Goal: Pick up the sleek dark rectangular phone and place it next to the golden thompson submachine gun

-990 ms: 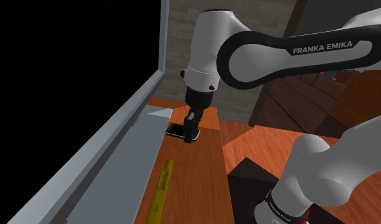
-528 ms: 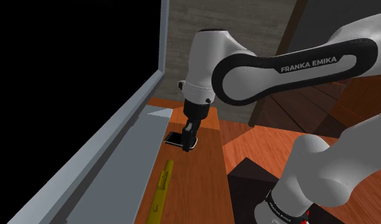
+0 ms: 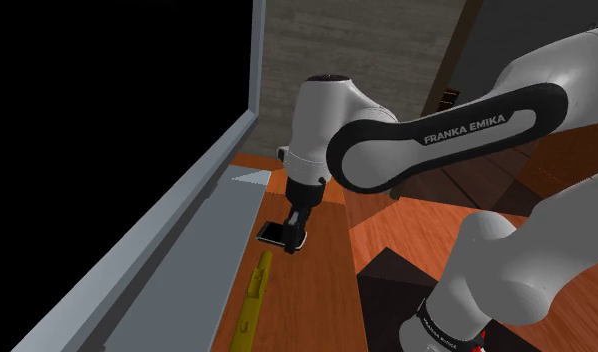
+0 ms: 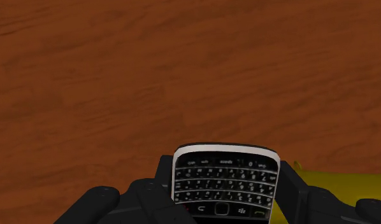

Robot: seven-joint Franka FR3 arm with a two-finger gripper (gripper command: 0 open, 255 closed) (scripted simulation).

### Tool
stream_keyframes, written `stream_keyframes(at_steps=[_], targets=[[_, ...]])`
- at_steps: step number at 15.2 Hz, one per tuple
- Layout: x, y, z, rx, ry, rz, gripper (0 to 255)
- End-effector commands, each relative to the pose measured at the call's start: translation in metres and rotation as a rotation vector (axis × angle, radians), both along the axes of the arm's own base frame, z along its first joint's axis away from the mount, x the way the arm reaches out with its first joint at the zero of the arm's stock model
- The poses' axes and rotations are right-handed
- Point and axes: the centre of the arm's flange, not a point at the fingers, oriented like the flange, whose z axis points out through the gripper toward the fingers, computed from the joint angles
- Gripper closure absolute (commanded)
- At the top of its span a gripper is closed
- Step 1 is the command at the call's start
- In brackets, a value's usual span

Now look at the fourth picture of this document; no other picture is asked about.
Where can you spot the black keypad phone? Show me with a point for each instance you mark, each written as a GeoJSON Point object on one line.
{"type": "Point", "coordinates": [223, 183]}

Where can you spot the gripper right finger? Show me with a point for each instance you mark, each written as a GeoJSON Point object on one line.
{"type": "Point", "coordinates": [314, 201]}

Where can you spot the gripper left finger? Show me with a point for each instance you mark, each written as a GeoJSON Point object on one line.
{"type": "Point", "coordinates": [137, 201]}

